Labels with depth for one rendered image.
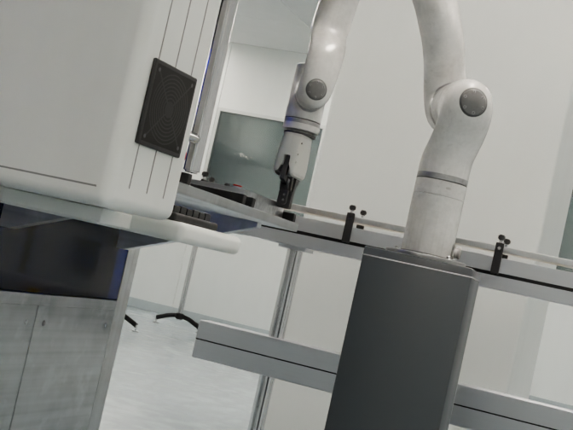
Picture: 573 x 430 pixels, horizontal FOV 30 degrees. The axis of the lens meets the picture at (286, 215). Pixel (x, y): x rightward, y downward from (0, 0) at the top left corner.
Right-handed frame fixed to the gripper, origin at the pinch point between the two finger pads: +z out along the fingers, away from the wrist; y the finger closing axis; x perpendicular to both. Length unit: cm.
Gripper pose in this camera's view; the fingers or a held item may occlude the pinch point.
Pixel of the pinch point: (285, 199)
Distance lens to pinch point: 245.3
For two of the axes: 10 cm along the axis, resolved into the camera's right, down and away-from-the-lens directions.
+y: -3.1, -1.1, -9.4
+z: -2.2, 9.7, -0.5
